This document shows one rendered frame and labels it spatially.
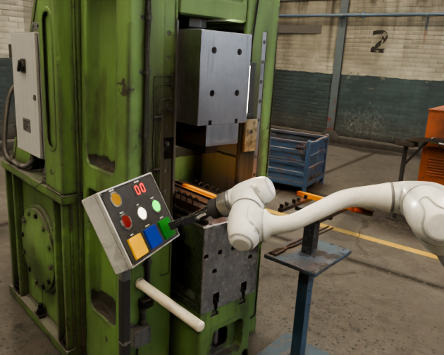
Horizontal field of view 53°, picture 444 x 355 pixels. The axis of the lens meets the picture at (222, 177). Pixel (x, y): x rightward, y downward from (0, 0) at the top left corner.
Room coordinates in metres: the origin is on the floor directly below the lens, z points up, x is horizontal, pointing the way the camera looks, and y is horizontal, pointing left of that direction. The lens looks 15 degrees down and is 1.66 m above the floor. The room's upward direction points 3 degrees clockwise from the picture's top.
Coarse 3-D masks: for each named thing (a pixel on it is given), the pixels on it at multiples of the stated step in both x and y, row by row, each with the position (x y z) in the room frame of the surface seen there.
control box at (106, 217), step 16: (144, 176) 1.68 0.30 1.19; (112, 192) 1.48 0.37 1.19; (128, 192) 1.55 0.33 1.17; (144, 192) 1.63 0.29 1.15; (160, 192) 1.72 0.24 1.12; (96, 208) 1.42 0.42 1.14; (112, 208) 1.44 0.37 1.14; (128, 208) 1.51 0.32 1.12; (144, 208) 1.58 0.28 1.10; (160, 208) 1.66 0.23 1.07; (96, 224) 1.42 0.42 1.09; (112, 224) 1.40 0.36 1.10; (144, 224) 1.54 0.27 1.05; (112, 240) 1.40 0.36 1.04; (144, 240) 1.49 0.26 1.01; (112, 256) 1.40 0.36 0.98; (128, 256) 1.38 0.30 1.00; (144, 256) 1.45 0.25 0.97
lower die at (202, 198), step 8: (176, 184) 2.28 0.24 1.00; (192, 184) 2.32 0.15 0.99; (176, 192) 2.18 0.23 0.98; (192, 192) 2.17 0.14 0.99; (176, 200) 2.11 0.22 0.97; (184, 200) 2.07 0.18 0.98; (200, 200) 2.05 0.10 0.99; (208, 200) 2.06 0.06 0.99; (184, 208) 2.06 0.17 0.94; (200, 208) 1.97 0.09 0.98
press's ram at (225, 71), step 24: (192, 48) 1.96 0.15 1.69; (216, 48) 1.99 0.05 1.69; (240, 48) 2.08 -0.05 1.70; (192, 72) 1.96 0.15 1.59; (216, 72) 1.99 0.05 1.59; (240, 72) 2.09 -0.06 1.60; (192, 96) 1.95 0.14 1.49; (216, 96) 2.00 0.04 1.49; (240, 96) 2.10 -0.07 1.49; (192, 120) 1.95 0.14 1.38; (216, 120) 2.00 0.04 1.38; (240, 120) 2.10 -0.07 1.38
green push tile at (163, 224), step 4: (160, 220) 1.61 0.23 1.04; (164, 220) 1.63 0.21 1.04; (168, 220) 1.65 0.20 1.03; (160, 224) 1.60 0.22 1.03; (164, 224) 1.62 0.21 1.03; (160, 228) 1.60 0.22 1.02; (164, 228) 1.61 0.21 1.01; (168, 228) 1.63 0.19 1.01; (164, 232) 1.59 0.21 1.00; (168, 232) 1.62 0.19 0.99; (172, 232) 1.63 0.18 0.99; (164, 236) 1.59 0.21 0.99; (168, 236) 1.60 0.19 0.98
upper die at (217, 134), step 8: (176, 128) 2.12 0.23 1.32; (184, 128) 2.07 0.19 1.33; (192, 128) 2.03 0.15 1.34; (200, 128) 1.99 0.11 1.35; (208, 128) 1.97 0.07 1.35; (216, 128) 2.00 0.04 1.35; (224, 128) 2.03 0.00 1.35; (232, 128) 2.07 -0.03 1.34; (176, 136) 2.12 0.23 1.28; (184, 136) 2.07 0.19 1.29; (192, 136) 2.03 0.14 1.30; (200, 136) 1.99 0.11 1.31; (208, 136) 1.97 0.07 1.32; (216, 136) 2.00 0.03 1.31; (224, 136) 2.04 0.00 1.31; (232, 136) 2.07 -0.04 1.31; (200, 144) 1.98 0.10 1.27; (208, 144) 1.97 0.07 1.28; (216, 144) 2.01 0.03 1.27
